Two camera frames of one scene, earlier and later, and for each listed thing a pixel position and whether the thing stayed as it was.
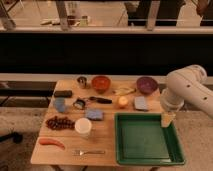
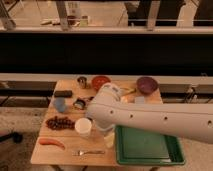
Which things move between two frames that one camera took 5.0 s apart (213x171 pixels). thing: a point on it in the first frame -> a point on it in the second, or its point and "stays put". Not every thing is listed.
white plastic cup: [83, 127] stays put
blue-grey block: [140, 102] stays put
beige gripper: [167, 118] -> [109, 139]
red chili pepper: [51, 141] stays put
